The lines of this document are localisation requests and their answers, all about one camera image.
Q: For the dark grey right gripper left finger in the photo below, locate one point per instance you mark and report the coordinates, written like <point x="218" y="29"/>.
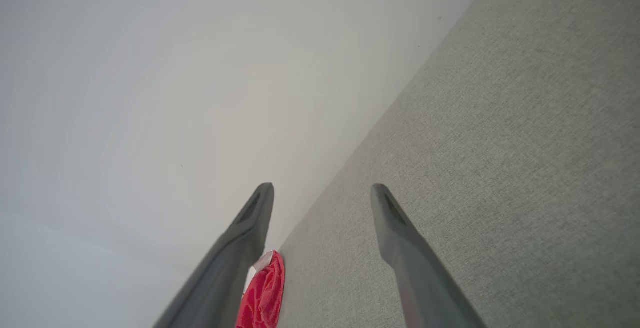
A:
<point x="225" y="273"/>

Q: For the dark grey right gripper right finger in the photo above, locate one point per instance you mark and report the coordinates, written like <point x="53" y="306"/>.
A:
<point x="420" y="278"/>

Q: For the red Bulls jersey white sleeves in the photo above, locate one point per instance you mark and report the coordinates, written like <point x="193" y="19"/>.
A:
<point x="265" y="298"/>

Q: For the grey fabric sofa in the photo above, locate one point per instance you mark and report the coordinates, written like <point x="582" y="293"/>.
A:
<point x="500" y="168"/>

